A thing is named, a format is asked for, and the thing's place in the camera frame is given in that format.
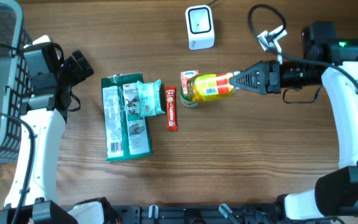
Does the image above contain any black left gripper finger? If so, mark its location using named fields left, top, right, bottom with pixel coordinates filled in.
left=72, top=50, right=94, bottom=80
left=63, top=57, right=85, bottom=85

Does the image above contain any yellow dish soap bottle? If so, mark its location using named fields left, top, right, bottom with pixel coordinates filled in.
left=186, top=72, right=238, bottom=101

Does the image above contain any red white tissue box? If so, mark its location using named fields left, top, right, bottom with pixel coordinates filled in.
left=180, top=70, right=199, bottom=96

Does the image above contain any teal wet wipes pack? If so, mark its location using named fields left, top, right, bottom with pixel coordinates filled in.
left=137, top=80, right=165, bottom=117

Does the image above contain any green gloves package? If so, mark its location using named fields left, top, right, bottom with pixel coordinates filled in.
left=101, top=73, right=152, bottom=161

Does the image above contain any red coffee stick sachet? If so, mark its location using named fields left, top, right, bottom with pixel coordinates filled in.
left=165, top=86, right=178, bottom=131

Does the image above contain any green lidded small jar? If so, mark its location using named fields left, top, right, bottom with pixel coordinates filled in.
left=180, top=88, right=198, bottom=108

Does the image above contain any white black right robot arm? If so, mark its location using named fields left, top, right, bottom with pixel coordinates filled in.
left=229, top=22, right=358, bottom=221

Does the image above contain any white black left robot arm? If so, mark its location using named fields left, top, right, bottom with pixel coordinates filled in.
left=0, top=35, right=121, bottom=223

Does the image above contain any white barcode scanner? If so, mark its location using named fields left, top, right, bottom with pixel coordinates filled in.
left=185, top=5, right=215, bottom=50

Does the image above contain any dark grey plastic shopping basket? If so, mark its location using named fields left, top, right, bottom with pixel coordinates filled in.
left=0, top=0, right=32, bottom=163

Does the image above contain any black left camera cable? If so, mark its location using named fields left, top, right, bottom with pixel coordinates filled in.
left=0, top=42, right=82, bottom=224

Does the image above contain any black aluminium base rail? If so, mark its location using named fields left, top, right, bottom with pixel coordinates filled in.
left=113, top=203, right=290, bottom=224

